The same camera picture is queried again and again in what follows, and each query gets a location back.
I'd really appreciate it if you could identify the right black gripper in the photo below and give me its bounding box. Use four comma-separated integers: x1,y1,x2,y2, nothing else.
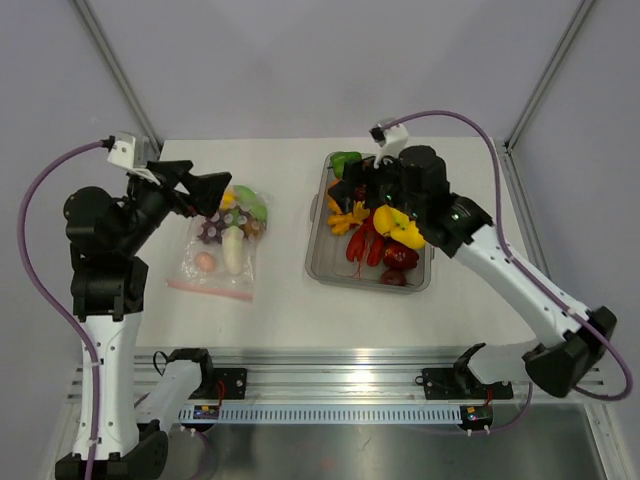
328,145,423,220

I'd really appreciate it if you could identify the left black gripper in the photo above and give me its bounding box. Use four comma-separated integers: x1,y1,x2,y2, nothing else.
117,159,230,253

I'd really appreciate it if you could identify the yellow bell pepper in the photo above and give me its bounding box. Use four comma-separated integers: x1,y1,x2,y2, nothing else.
219,189,237,210

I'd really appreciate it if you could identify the dark red grape bunch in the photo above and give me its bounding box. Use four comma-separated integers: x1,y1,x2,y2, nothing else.
197,208,252,245

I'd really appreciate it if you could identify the green bitter gourd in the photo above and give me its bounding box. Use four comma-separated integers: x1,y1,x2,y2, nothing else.
232,185,268,223

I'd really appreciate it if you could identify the clear pink zip top bag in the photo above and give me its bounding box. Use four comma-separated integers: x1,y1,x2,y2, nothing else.
166,184,269,302

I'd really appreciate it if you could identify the pink egg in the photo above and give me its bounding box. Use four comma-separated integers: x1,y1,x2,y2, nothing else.
194,252,216,272

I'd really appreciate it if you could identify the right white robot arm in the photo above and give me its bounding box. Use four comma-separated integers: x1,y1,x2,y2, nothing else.
328,145,617,398

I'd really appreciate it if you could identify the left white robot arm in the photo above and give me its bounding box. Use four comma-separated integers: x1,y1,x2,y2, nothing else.
54,160,232,479

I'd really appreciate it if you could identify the clear plastic food container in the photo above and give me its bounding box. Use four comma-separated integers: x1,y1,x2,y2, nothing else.
305,153,434,294

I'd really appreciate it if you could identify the green bell pepper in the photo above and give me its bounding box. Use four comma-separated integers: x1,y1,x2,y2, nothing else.
329,151,362,179

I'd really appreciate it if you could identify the red crayfish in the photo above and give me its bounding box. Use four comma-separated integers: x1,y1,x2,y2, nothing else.
345,216,385,279

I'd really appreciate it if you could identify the red bell pepper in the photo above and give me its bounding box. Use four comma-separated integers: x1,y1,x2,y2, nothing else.
383,241,420,270

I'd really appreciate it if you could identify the dark red apple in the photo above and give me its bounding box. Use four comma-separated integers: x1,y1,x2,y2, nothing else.
379,269,407,287

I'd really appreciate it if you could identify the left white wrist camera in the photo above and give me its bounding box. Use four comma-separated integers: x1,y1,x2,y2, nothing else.
107,132,160,185

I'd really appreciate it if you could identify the left aluminium frame post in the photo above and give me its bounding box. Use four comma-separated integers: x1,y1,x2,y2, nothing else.
69,0,163,155

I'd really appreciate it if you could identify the aluminium frame post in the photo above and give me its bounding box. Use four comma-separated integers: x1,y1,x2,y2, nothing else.
69,0,163,155
504,0,598,153

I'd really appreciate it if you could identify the right aluminium frame post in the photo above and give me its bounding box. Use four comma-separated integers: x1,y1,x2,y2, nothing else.
504,0,598,153

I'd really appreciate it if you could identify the aluminium mounting rail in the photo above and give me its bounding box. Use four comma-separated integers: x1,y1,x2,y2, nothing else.
67,345,611,404

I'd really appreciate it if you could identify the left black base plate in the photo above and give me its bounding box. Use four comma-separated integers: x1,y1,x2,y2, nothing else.
194,367,248,402

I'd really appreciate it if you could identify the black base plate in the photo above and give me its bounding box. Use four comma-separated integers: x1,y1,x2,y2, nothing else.
194,367,248,402
414,367,514,400

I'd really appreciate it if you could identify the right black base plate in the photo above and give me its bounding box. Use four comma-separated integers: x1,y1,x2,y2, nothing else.
414,367,514,400

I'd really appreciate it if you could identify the slotted white cable duct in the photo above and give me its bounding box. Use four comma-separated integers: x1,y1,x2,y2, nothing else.
178,404,462,425

